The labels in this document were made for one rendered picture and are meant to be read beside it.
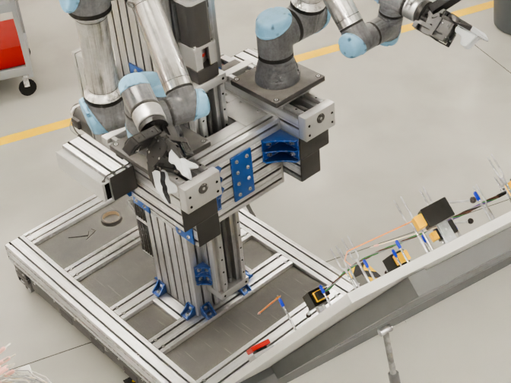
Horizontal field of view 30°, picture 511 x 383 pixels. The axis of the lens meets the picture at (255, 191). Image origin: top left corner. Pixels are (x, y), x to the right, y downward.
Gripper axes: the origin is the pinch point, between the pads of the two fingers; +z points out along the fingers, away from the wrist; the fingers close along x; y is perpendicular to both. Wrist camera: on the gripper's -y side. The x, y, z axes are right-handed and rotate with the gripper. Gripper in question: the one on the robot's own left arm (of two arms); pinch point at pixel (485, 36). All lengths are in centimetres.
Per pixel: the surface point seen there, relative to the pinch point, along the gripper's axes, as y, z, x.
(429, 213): 43, 36, 78
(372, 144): 51, -87, -194
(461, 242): 44, 47, 91
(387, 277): 54, 43, 102
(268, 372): 106, 6, 24
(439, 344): 79, 34, -7
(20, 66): 116, -277, -155
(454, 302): 69, 28, -20
